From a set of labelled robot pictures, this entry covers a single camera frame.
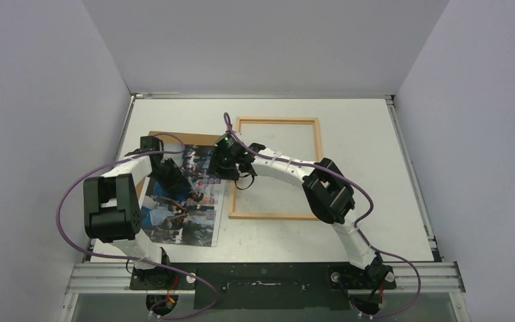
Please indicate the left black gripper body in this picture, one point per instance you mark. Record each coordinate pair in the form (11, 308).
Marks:
(168, 175)

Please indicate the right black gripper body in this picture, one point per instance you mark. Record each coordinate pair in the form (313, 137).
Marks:
(221, 166)

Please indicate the wooden picture frame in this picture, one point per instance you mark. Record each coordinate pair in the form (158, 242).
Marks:
(280, 167)

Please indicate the brown cardboard backing board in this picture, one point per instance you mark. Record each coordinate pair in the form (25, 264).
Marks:
(173, 137)

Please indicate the colour photo print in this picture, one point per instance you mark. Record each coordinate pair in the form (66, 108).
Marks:
(191, 215)

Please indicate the clear plastic sheet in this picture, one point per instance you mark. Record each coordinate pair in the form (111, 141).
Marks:
(277, 192)

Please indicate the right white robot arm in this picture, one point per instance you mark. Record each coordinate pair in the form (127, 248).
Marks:
(329, 197)

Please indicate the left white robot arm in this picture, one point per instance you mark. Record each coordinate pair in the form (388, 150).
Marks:
(112, 213)

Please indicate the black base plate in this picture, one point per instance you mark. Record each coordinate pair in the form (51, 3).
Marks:
(274, 286)

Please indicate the aluminium rail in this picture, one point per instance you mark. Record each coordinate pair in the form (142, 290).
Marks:
(115, 278)

